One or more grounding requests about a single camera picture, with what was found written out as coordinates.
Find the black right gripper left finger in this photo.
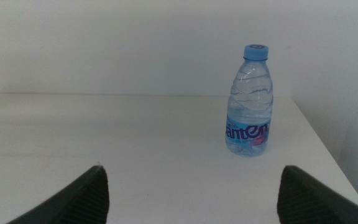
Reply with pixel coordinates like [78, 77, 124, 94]
[6, 165, 110, 224]

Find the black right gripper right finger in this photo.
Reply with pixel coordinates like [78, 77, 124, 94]
[277, 165, 358, 224]

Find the clear water bottle blue cap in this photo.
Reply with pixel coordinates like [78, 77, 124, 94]
[224, 44, 274, 157]

